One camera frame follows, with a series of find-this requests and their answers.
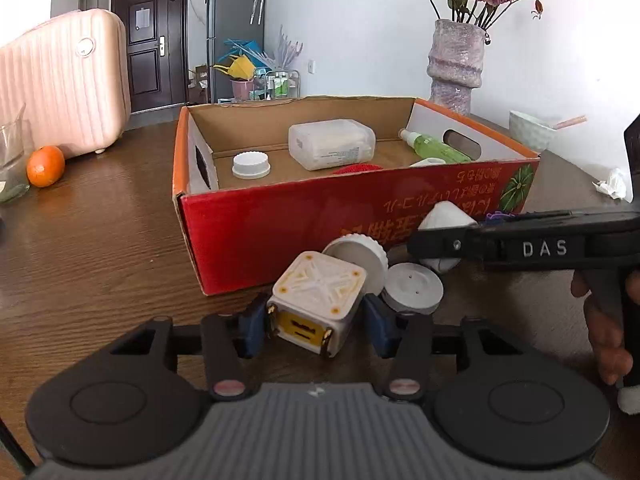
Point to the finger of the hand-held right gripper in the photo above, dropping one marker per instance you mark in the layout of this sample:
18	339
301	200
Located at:
440	245

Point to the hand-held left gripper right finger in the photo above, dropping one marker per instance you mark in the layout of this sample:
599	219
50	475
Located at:
380	327

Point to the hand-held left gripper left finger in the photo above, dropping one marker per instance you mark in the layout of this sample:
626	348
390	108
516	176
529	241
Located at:
252	325

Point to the white tape roll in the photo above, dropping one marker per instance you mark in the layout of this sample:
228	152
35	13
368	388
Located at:
445	215

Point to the white and yellow cube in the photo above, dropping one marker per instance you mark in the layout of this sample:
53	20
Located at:
310	290

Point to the green spray bottle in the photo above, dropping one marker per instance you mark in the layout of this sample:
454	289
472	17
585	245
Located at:
435	147

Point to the red cardboard box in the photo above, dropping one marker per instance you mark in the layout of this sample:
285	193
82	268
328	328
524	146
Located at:
280	230

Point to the translucent cotton swab box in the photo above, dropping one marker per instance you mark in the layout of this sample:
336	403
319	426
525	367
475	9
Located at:
330	142

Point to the white ribbed bottle cap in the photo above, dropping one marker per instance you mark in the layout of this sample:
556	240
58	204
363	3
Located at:
251	165

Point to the person's right hand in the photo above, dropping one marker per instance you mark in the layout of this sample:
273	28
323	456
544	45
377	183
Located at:
607	345

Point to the white disc with holes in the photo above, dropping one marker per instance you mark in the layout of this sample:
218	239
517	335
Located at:
412	290

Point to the white round jar lid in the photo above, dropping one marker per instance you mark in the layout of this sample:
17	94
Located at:
360	255

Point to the crumpled white tissue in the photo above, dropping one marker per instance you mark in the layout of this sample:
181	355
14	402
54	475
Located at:
611	185

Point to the pale green bowl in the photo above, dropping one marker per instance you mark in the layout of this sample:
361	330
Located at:
530	132

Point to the pink spoon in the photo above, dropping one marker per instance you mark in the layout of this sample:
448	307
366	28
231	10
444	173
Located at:
570	121

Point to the pink textured vase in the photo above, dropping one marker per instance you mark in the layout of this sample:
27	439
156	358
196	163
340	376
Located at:
455	65

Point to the cart with bottles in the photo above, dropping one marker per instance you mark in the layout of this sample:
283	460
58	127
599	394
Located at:
277	85

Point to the pink pot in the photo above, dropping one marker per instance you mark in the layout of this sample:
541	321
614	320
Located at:
242	90

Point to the cardboard boxes on floor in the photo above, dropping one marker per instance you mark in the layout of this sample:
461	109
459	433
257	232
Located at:
199	85

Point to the pale purple dried plant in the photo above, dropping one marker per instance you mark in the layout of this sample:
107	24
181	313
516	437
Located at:
285	50

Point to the orange fruit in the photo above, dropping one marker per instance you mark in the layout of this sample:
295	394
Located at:
46	166

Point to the dark brown door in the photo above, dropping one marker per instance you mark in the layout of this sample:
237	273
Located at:
150	70

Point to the clear glass container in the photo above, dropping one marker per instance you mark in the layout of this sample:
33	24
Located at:
15	150

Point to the pink ribbed suitcase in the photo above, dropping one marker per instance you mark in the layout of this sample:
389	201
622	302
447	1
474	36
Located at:
65	85

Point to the grey refrigerator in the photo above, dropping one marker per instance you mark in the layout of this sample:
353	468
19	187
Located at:
235	10

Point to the white paper notice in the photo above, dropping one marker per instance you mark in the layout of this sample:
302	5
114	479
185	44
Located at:
142	18

